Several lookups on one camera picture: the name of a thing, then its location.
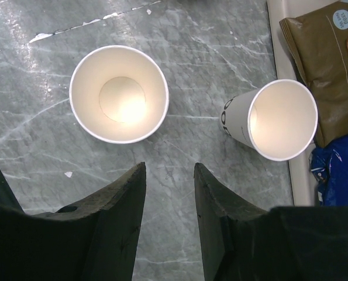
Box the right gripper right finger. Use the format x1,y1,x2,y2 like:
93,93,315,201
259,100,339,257
194,163,348,280

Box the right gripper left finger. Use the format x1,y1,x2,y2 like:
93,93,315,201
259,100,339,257
0,162,147,280

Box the white paper coffee cup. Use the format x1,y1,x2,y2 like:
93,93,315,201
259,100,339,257
69,45,170,144

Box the cream three-tier shelf rack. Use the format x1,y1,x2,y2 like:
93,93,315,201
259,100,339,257
267,1,348,206

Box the blue snack bag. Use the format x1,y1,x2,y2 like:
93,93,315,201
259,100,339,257
310,135,348,207

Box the brown snack bag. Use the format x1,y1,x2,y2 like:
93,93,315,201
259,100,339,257
280,1,348,148

